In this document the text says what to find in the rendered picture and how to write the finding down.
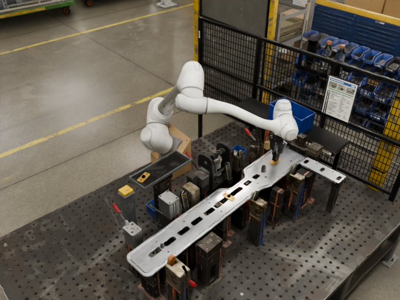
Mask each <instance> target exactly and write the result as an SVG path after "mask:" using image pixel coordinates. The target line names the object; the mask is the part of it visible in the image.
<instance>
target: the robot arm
mask: <svg viewBox="0 0 400 300"><path fill-rule="evenodd" d="M203 90H204V71H203V68H202V66H201V65H200V63H198V62H196V61H189V62H187V63H186V64H185V65H184V66H183V68H182V71H181V73H180V76H179V78H178V80H177V85H175V87H174V88H173V89H172V90H171V91H170V92H169V93H168V94H167V96H166V97H165V98H162V97H156V98H154V99H152V101H151V102H150V103H149V105H148V112H147V120H146V122H147V124H146V127H145V128H144V129H143V130H142V131H141V134H140V139H141V141H142V143H143V144H144V145H145V146H146V147H147V148H149V149H150V150H152V151H155V152H157V153H159V157H158V160H159V159H161V158H162V157H164V156H166V155H168V154H169V153H171V152H173V151H175V150H177V149H178V147H179V146H180V144H181V143H182V140H181V139H178V138H177V137H175V136H174V135H172V134H171V133H170V132H169V131H168V122H169V121H170V119H171V116H172V115H173V110H174V109H175V107H176V108H178V109H179V110H181V111H184V112H186V113H191V114H217V113H223V114H229V115H232V116H234V117H237V118H239V119H241V120H243V121H246V122H248V123H250V124H253V125H255V126H257V127H260V128H262V129H266V130H270V131H272V132H273V135H270V136H269V138H270V149H271V150H272V155H273V157H272V160H274V159H275V162H277V161H278V160H279V157H280V154H282V153H283V151H284V150H285V146H286V144H287V142H285V140H287V141H292V140H294V139H295V138H296V137H297V135H298V125H297V123H296V121H295V119H294V118H293V116H292V111H291V109H292V107H291V104H290V101H288V100H287V99H280V100H278V101H277V102H276V104H275V107H274V111H273V120H265V119H263V118H260V117H258V116H256V115H254V114H251V113H250V112H247V111H245V110H243V109H241V108H239V107H237V106H235V105H232V104H228V103H225V102H221V101H217V100H215V99H211V98H207V97H203ZM273 140H274V142H273ZM282 142H283V145H282ZM273 143H274V144H273ZM277 145H278V146H277ZM276 146H277V150H276ZM281 146H282V148H281Z"/></svg>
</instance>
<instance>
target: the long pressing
mask: <svg viewBox="0 0 400 300"><path fill-rule="evenodd" d="M272 157H273V155H272V150H269V151H268V152H267V153H265V154H264V155H263V156H261V157H259V159H257V160H255V161H254V162H253V163H251V164H250V165H248V166H247V167H245V168H244V169H243V176H244V178H243V179H242V180H241V181H240V182H238V183H237V184H235V185H234V186H233V187H231V188H219V189H217V190H216V191H214V192H213V193H212V194H210V195H209V196H207V197H206V198H205V199H203V200H202V201H201V202H199V203H197V204H196V205H195V206H193V207H192V208H191V209H189V210H188V211H186V212H185V213H184V214H182V215H181V216H180V217H178V218H176V219H175V220H174V221H172V222H171V223H170V224H168V225H166V226H165V227H164V228H162V229H161V230H160V231H158V232H157V233H156V234H154V235H153V236H151V237H150V238H149V239H147V240H146V241H144V242H143V243H141V244H140V245H139V246H137V247H136V248H135V249H133V250H132V251H130V252H129V253H128V254H127V262H128V263H129V264H130V265H131V266H133V267H134V268H135V269H136V270H137V271H138V272H139V273H140V274H141V275H143V276H144V277H151V276H153V275H154V274H155V273H157V272H158V271H159V270H161V269H162V268H163V267H164V266H165V265H166V264H167V258H168V257H169V256H170V255H171V254H174V255H175V256H176V257H177V256H178V255H180V254H181V253H182V252H183V251H185V250H186V249H187V248H188V247H190V246H191V245H192V244H193V243H195V242H196V241H197V240H198V239H200V238H201V237H203V235H205V234H206V233H208V232H209V231H210V230H211V229H212V228H214V227H215V226H216V225H218V224H219V223H220V222H221V221H223V220H224V219H225V218H226V217H228V216H229V215H230V214H231V213H233V212H234V211H235V210H237V209H238V208H239V207H240V206H242V205H243V204H244V203H245V202H246V201H248V200H249V199H250V198H251V194H252V192H253V191H254V190H255V189H256V190H257V191H261V190H262V189H266V188H270V187H272V185H274V184H275V183H277V182H278V181H279V180H280V179H281V178H283V177H284V176H285V175H287V174H288V172H289V170H290V167H291V165H292V164H293V163H296V164H297V165H299V164H300V162H301V161H302V160H304V159H305V157H304V156H303V155H301V154H299V153H297V152H295V151H293V150H291V149H289V148H287V147H285V150H284V151H283V153H282V154H280V157H279V158H280V159H281V160H280V161H278V162H277V163H275V165H272V164H270V163H269V162H270V161H271V160H272ZM262 165H266V172H265V173H263V172H261V167H262ZM256 174H257V175H259V178H257V179H253V178H252V177H254V176H255V175H256ZM247 181H250V182H251V183H250V184H249V185H247V186H245V185H244V183H245V182H247ZM257 183H258V184H257ZM238 187H241V188H242V190H241V191H240V192H238V193H237V194H236V195H235V196H234V197H235V198H236V199H235V200H234V201H230V200H229V199H228V201H227V202H225V203H224V204H223V205H221V206H220V207H218V208H216V207H214V205H215V204H217V203H218V202H220V201H221V200H222V199H224V198H225V197H224V196H223V195H222V194H223V193H225V192H227V193H229V194H231V193H232V192H233V191H234V190H236V189H237V188H238ZM209 203H210V204H209ZM210 208H213V209H215V211H213V212H212V213H211V214H209V215H204V213H205V212H206V211H208V210H209V209H210ZM221 211H222V212H221ZM198 217H200V218H202V220H201V221H200V222H199V223H197V224H196V225H192V224H191V222H193V221H194V220H196V219H197V218H198ZM184 221H185V222H184ZM185 227H188V228H189V230H188V231H187V232H186V233H184V234H183V235H179V234H178V232H179V231H181V230H182V229H184V228H185ZM171 237H174V238H176V240H175V241H174V242H172V243H171V244H169V245H168V246H165V247H164V248H163V249H161V248H160V244H161V243H164V242H166V241H167V240H169V239H170V238H171ZM156 241H157V242H156ZM157 248H160V249H161V251H160V252H159V253H157V254H156V255H155V256H154V257H150V256H149V254H150V253H151V252H152V251H154V250H155V249H157ZM168 251H169V252H168Z"/></svg>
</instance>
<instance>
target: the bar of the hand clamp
mask: <svg viewBox="0 0 400 300"><path fill-rule="evenodd" d="M263 130H264V129H262V128H260V127H257V126H255V136H256V145H257V146H258V147H259V144H260V147H259V149H260V148H262V140H261V131H263Z"/></svg>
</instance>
